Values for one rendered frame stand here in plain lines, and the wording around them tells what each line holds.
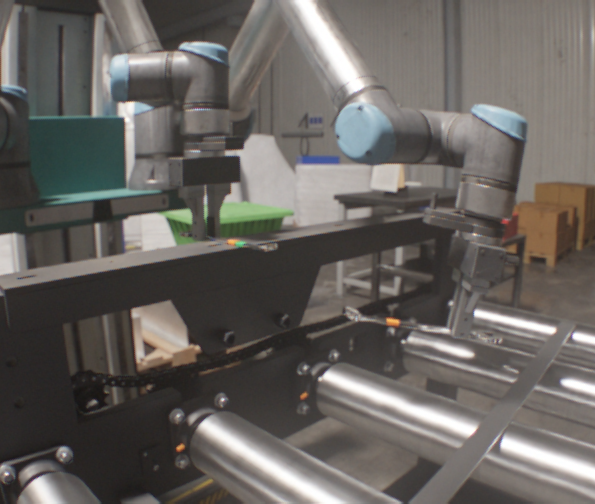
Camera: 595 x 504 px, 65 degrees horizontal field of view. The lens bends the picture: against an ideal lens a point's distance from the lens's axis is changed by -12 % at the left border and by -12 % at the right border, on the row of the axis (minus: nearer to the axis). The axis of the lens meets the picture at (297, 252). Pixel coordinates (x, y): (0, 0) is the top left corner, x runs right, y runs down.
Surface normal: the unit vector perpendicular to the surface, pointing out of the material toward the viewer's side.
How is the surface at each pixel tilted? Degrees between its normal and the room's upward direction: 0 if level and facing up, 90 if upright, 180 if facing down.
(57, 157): 90
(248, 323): 90
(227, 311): 90
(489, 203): 85
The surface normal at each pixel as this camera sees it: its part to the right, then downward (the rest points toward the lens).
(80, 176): 0.76, 0.13
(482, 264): 0.00, 0.15
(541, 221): -0.68, 0.14
